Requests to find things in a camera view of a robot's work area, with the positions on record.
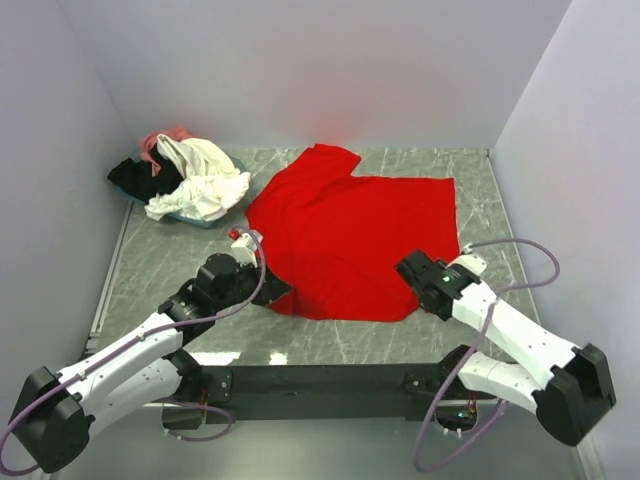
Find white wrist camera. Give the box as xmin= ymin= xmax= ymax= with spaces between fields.
xmin=454 ymin=244 xmax=487 ymax=276
xmin=228 ymin=228 xmax=263 ymax=267

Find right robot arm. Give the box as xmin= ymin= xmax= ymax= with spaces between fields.
xmin=396 ymin=250 xmax=616 ymax=446

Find pink t shirt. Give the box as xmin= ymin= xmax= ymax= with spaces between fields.
xmin=139 ymin=125 xmax=192 ymax=164

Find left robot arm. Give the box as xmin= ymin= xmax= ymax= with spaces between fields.
xmin=9 ymin=254 xmax=292 ymax=473

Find black base crossbar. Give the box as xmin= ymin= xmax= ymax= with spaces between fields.
xmin=203 ymin=364 xmax=446 ymax=421

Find black t shirt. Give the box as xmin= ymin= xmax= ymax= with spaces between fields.
xmin=107 ymin=146 xmax=184 ymax=204

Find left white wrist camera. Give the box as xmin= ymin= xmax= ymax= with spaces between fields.
xmin=228 ymin=228 xmax=263 ymax=267

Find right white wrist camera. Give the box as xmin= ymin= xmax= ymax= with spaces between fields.
xmin=454 ymin=244 xmax=487 ymax=276

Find red t shirt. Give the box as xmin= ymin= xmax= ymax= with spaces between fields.
xmin=246 ymin=144 xmax=459 ymax=322

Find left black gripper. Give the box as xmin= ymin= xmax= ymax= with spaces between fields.
xmin=213 ymin=257 xmax=292 ymax=312

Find white t shirt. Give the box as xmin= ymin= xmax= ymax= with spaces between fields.
xmin=145 ymin=134 xmax=251 ymax=221

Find teal laundry basket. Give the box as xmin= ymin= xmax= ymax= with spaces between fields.
xmin=114 ymin=147 xmax=247 ymax=229

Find aluminium frame rail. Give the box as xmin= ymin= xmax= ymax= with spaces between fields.
xmin=84 ymin=329 xmax=601 ymax=480

